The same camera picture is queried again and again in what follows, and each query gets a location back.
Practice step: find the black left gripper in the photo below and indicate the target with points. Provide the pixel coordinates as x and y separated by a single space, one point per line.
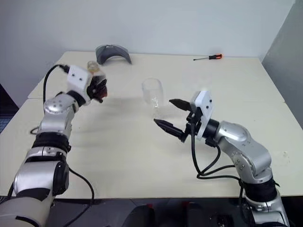
91 91

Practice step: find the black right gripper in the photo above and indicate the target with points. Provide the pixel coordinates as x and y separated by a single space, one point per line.
194 120

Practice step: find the clear bottle with red drink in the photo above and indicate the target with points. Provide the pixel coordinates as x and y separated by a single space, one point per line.
92 66

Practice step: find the clear wine glass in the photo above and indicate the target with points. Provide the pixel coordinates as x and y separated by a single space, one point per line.
152 92

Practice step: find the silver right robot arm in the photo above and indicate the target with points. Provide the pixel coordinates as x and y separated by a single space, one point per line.
248 146

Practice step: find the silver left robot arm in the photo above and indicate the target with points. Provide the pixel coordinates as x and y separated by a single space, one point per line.
56 118

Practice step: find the grey curved visor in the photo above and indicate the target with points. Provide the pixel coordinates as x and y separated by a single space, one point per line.
110 53

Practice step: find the black and orange screwdriver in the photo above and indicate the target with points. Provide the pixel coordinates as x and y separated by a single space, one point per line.
215 56

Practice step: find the dark blue mesh object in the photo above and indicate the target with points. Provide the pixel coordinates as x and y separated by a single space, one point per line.
4 106

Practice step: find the grey partition panel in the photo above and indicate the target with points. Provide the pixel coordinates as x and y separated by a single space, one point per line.
286 59

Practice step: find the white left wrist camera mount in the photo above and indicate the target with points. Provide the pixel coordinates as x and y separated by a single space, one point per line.
77 78

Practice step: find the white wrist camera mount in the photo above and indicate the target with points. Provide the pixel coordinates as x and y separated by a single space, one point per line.
204 104
77 78

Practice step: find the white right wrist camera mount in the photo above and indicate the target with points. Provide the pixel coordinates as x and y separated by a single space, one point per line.
204 104

